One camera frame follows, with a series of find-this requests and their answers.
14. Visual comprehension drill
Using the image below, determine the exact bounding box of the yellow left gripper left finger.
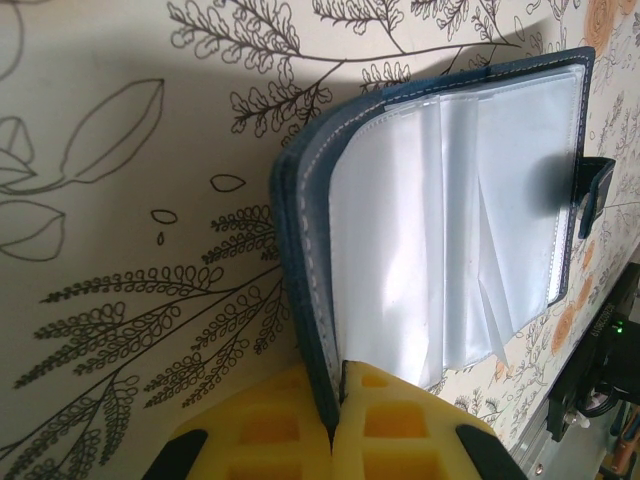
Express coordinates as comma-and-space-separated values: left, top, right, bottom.
143, 364, 335, 480

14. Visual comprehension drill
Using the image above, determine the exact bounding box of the long aluminium base rail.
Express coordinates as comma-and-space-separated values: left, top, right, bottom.
504, 394, 616, 480

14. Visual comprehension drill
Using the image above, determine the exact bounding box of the blue leather card holder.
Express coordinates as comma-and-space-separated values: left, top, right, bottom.
268, 45, 617, 436

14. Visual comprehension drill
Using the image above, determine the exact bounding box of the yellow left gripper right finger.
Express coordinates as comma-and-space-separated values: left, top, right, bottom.
331, 358, 513, 480

